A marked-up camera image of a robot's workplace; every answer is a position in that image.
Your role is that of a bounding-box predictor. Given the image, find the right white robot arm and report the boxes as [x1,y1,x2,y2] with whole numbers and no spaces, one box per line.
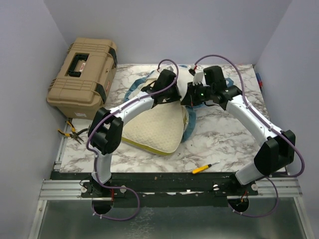
[177,66,296,195]

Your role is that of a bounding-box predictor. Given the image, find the white blue-trimmed pillowcase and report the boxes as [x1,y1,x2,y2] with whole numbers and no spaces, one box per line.
[123,63,235,143]

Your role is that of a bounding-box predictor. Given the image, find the yellow handled screwdriver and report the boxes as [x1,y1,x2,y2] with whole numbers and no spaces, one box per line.
[192,161,220,174]

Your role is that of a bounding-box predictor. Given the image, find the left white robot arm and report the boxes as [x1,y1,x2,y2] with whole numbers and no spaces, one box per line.
[86,69,180,197]

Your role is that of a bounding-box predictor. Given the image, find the blue red marker pen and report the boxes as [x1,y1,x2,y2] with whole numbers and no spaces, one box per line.
[256,73,264,93]

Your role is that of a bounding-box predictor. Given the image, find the cream yellow-edged pillow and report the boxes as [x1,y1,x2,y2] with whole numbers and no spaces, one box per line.
[121,74,189,156]

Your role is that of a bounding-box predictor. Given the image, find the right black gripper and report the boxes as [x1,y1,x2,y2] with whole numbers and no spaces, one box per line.
[180,81,214,107]

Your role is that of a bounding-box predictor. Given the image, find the yellow handled pliers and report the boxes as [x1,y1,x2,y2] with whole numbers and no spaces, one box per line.
[57,120,84,144]

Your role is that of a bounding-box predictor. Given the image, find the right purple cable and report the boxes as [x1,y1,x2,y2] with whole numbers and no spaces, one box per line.
[189,54,306,218]

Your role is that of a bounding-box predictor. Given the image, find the purple cable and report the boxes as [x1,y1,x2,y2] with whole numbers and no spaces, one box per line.
[189,54,306,218]
[85,58,180,222]

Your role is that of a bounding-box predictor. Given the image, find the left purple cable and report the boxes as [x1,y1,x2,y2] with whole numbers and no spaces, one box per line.
[85,58,180,222]

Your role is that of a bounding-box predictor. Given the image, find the tan plastic toolbox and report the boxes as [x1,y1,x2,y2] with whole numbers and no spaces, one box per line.
[46,37,118,120]

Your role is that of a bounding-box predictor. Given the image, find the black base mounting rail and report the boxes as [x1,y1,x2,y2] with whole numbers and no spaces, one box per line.
[50,171,258,209]

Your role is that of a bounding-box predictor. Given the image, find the black handled small pliers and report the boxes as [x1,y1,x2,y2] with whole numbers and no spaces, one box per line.
[78,125,90,135]

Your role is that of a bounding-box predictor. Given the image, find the aluminium extrusion frame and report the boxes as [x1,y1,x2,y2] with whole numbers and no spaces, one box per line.
[39,114,315,239]

